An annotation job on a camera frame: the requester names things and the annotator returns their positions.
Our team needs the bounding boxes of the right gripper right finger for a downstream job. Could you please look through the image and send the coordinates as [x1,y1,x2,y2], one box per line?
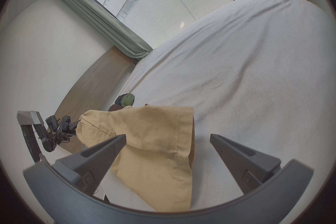
[211,134,281,195]

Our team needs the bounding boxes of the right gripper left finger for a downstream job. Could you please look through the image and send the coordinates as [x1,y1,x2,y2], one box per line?
[55,134,127,195]

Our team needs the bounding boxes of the tan shorts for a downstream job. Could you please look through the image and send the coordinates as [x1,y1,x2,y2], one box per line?
[76,105,196,212]

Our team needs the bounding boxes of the bed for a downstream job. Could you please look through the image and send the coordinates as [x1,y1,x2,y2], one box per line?
[55,0,336,211]

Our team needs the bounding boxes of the green garment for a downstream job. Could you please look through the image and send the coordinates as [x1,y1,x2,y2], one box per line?
[121,93,135,107]

